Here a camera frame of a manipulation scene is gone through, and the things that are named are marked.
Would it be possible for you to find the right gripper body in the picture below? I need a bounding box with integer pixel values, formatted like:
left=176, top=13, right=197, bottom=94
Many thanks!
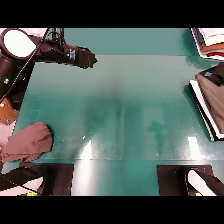
left=201, top=62, right=224, bottom=86

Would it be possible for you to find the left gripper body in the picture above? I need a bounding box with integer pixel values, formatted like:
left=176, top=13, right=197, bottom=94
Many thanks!
left=65, top=45, right=99, bottom=70

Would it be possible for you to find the grey-brown garment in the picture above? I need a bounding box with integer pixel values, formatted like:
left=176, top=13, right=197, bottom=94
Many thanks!
left=194, top=70, right=224, bottom=134

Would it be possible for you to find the orange garment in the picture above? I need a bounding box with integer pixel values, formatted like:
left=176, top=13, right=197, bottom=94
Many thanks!
left=201, top=42, right=224, bottom=56

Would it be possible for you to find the black garment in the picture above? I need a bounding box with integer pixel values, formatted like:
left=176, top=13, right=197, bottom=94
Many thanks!
left=187, top=83, right=218, bottom=142

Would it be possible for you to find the blue garment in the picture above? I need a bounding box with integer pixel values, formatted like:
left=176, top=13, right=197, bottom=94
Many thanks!
left=190, top=27, right=205, bottom=54

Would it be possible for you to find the pink-brown garment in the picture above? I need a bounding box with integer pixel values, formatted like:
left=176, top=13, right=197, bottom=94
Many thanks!
left=1, top=121, right=55, bottom=164

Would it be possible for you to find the black cable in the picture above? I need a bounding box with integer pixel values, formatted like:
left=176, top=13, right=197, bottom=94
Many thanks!
left=41, top=27, right=67, bottom=54

